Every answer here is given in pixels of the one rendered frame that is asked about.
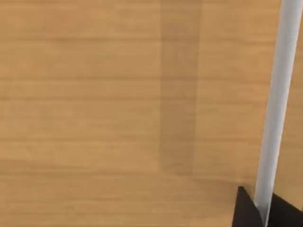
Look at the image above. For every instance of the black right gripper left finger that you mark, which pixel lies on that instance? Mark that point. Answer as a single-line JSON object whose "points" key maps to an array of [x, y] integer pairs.
{"points": [[245, 210]]}

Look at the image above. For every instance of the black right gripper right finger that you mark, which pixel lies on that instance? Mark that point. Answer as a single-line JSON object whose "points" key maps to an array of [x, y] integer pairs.
{"points": [[284, 212]]}

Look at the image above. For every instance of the wooden door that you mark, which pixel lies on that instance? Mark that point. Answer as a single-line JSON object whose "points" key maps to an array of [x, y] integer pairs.
{"points": [[99, 113]]}

